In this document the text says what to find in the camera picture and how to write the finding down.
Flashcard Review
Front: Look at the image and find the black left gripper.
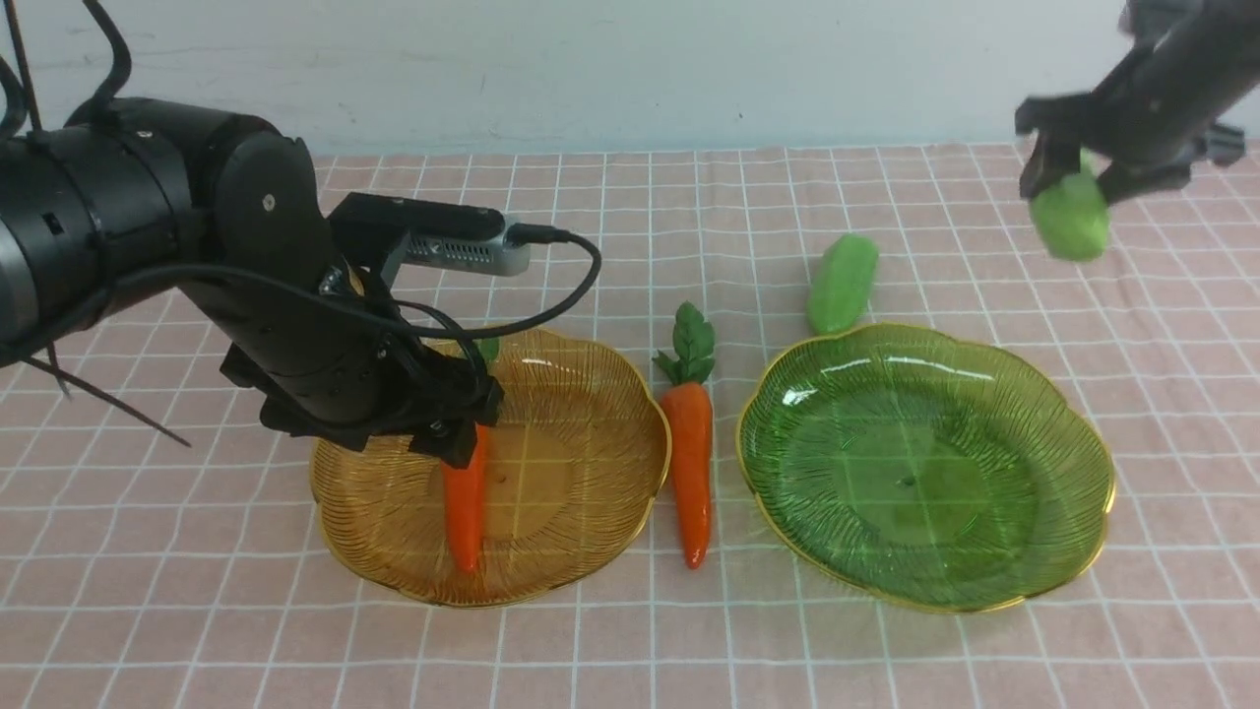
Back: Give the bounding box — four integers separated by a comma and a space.
221, 340, 504, 470

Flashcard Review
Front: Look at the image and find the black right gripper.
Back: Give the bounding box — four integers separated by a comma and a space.
1014, 49, 1247, 207

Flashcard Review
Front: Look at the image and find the green toy gourd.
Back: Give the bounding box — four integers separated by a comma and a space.
805, 232, 879, 336
1028, 150, 1110, 262

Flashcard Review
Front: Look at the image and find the orange toy carrot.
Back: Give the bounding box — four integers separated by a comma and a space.
441, 337, 501, 574
654, 301, 716, 570

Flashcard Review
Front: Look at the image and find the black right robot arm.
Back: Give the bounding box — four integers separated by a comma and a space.
1014, 1, 1259, 205

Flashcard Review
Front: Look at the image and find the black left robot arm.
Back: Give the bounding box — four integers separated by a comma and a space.
3, 98, 505, 463

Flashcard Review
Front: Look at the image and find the amber plastic plate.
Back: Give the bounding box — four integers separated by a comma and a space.
310, 329, 672, 610

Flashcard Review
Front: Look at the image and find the green plastic plate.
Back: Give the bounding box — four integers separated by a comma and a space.
736, 322, 1118, 613

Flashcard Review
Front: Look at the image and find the pink checkered tablecloth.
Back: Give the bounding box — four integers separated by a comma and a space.
1, 144, 1259, 708

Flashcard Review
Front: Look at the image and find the black camera cable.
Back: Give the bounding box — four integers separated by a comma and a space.
118, 225, 604, 380

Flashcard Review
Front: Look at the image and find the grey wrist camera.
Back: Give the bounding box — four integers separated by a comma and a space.
328, 191, 532, 283

